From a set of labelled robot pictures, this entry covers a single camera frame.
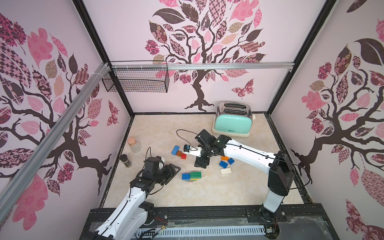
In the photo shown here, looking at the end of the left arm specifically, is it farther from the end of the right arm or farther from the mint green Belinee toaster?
the mint green Belinee toaster

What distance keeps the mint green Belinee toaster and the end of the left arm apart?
0.44 meters

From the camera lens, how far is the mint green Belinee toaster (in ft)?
3.24

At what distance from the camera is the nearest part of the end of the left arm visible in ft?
1.92
